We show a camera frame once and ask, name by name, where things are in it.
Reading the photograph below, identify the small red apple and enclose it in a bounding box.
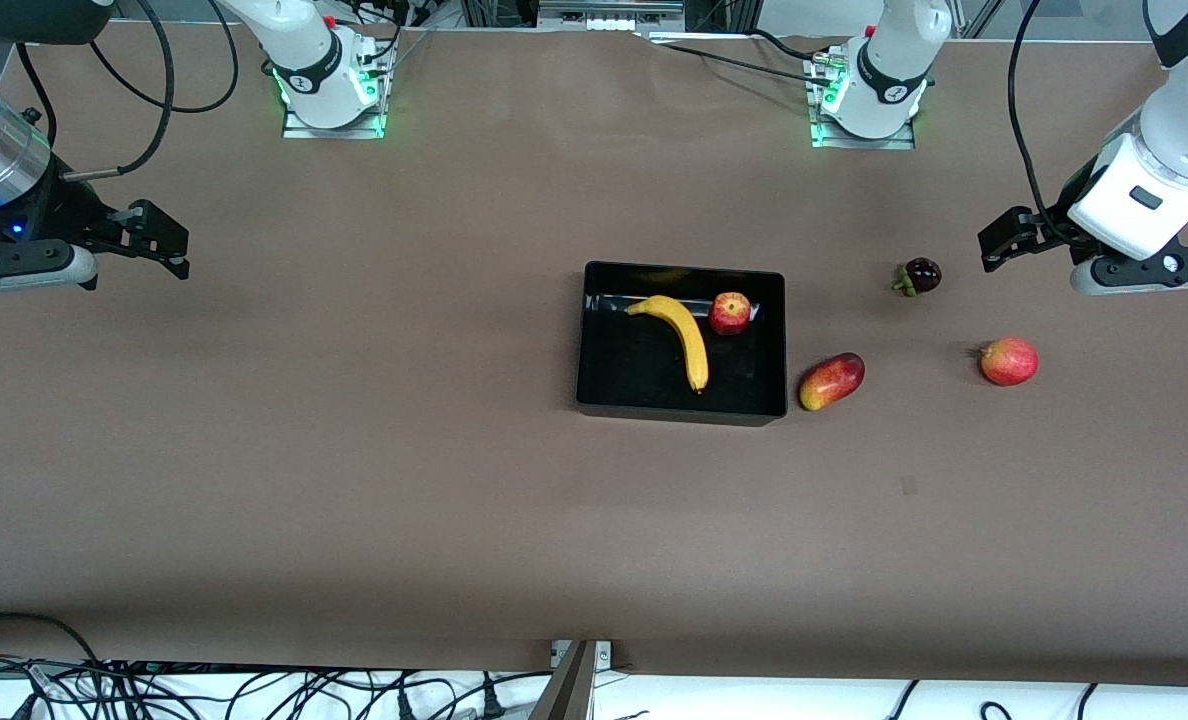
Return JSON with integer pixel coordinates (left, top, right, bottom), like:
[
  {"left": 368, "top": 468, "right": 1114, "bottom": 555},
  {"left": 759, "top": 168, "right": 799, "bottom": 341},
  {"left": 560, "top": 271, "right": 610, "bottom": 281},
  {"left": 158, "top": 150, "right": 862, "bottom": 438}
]
[{"left": 708, "top": 292, "right": 753, "bottom": 337}]

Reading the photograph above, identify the yellow banana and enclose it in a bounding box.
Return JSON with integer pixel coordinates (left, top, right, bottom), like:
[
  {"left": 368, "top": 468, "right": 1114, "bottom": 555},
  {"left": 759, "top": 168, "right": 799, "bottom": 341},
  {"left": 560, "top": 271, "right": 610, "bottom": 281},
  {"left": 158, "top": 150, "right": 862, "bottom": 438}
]
[{"left": 625, "top": 295, "right": 710, "bottom": 395}]

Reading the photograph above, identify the black plastic box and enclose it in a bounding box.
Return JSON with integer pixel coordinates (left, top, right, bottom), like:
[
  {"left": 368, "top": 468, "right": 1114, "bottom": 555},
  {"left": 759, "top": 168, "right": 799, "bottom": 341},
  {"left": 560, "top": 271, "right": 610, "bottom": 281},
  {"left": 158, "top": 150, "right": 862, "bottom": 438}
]
[{"left": 574, "top": 260, "right": 789, "bottom": 428}]

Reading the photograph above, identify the red apple right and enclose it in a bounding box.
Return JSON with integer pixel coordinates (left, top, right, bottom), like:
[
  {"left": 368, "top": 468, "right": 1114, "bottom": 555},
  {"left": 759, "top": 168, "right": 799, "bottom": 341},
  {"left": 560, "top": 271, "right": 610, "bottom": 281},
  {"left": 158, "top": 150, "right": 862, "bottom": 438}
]
[{"left": 978, "top": 337, "right": 1040, "bottom": 387}]

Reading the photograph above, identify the dark purple mangosteen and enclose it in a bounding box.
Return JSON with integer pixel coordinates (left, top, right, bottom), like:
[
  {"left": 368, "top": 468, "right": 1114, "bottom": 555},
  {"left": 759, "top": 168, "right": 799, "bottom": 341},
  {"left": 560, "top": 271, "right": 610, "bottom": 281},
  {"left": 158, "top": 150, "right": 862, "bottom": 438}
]
[{"left": 892, "top": 257, "right": 943, "bottom": 298}]

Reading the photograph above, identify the red yellow mango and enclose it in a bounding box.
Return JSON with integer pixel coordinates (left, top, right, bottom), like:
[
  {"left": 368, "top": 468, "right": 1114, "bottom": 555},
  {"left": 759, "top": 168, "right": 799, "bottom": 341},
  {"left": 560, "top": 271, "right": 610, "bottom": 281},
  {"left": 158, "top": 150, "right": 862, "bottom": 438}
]
[{"left": 798, "top": 352, "right": 867, "bottom": 412}]

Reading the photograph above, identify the white power strip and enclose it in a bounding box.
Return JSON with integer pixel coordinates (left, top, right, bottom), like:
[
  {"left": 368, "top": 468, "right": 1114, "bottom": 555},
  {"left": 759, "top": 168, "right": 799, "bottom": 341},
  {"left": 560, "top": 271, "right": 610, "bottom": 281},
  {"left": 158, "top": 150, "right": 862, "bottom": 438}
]
[{"left": 538, "top": 0, "right": 686, "bottom": 32}]

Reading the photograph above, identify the brown table mat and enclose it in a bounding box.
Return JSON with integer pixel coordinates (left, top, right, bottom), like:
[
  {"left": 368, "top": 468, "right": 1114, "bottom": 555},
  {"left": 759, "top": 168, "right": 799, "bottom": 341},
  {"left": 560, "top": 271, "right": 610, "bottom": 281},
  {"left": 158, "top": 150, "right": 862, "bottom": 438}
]
[{"left": 0, "top": 20, "right": 1188, "bottom": 691}]

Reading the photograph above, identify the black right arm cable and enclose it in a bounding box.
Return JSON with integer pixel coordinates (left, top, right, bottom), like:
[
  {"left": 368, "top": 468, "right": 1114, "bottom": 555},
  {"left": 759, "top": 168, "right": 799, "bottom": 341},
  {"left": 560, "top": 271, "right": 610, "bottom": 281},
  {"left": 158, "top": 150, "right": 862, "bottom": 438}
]
[{"left": 62, "top": 0, "right": 175, "bottom": 183}]

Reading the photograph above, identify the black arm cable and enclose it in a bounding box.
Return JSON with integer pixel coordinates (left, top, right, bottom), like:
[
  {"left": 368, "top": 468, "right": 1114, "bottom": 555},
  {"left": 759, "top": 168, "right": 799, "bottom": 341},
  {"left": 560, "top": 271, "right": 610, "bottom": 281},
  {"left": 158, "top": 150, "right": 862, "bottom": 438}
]
[
  {"left": 1009, "top": 0, "right": 1060, "bottom": 236},
  {"left": 62, "top": 0, "right": 175, "bottom": 183}
]

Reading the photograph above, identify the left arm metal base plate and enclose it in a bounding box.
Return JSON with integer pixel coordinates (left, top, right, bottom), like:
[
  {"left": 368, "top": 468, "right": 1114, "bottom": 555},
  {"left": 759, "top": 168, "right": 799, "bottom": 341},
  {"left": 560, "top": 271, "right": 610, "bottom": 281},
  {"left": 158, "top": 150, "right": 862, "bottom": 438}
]
[{"left": 810, "top": 45, "right": 917, "bottom": 151}]

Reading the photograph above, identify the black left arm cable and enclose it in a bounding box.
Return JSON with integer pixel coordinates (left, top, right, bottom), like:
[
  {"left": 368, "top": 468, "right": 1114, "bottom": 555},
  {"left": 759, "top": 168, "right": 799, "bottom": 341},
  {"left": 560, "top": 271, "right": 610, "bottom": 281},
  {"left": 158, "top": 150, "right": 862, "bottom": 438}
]
[{"left": 1009, "top": 0, "right": 1060, "bottom": 236}]

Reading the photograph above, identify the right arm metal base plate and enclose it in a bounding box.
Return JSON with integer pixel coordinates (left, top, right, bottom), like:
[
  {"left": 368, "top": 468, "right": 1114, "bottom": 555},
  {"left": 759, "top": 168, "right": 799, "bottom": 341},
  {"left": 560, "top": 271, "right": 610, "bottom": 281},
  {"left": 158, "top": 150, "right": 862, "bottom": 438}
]
[{"left": 282, "top": 40, "right": 387, "bottom": 139}]

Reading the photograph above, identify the black cable on table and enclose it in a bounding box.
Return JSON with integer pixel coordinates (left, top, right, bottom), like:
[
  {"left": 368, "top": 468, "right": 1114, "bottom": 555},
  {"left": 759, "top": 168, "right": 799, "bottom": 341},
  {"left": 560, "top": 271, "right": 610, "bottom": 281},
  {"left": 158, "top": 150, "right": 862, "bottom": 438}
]
[{"left": 654, "top": 38, "right": 827, "bottom": 83}]

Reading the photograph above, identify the silver table edge bracket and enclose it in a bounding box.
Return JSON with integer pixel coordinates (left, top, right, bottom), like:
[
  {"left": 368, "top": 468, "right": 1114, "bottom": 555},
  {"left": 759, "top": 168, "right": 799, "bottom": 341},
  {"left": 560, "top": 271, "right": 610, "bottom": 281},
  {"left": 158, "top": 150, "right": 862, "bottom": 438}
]
[{"left": 551, "top": 640, "right": 613, "bottom": 669}]

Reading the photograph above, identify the dark grey metal post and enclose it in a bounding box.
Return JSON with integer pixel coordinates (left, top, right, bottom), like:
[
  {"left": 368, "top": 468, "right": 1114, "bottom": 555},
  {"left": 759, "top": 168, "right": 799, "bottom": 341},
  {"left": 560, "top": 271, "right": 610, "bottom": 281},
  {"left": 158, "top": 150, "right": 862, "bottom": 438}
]
[{"left": 527, "top": 640, "right": 595, "bottom": 720}]

